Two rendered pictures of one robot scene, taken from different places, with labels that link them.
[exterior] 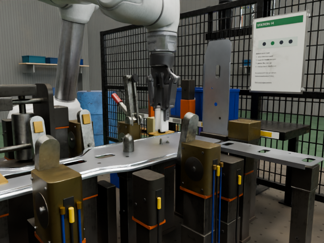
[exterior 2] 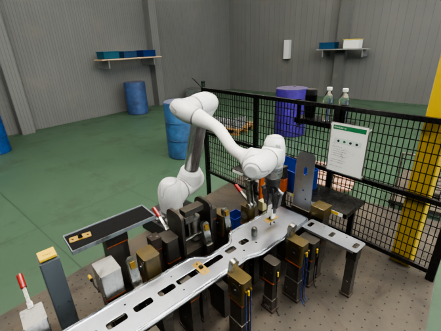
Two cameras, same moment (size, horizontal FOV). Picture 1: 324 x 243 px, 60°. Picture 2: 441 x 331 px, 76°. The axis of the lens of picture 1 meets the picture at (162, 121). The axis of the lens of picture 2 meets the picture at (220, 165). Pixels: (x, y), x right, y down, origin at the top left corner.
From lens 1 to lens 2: 0.82 m
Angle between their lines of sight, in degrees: 14
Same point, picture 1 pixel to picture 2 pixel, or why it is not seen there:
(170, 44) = (279, 175)
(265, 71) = (337, 159)
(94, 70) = (166, 58)
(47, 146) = (235, 264)
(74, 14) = not seen: hidden behind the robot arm
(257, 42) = (333, 138)
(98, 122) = (184, 131)
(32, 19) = (100, 9)
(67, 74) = (195, 155)
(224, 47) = (310, 158)
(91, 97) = not seen: hidden behind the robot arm
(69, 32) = (197, 131)
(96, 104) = not seen: hidden behind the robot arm
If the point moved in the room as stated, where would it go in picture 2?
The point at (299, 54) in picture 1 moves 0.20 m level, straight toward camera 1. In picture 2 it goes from (361, 155) to (359, 168)
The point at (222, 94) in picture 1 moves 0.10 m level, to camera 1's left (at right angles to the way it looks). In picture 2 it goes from (308, 186) to (289, 186)
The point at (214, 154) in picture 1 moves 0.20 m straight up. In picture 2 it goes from (305, 247) to (309, 209)
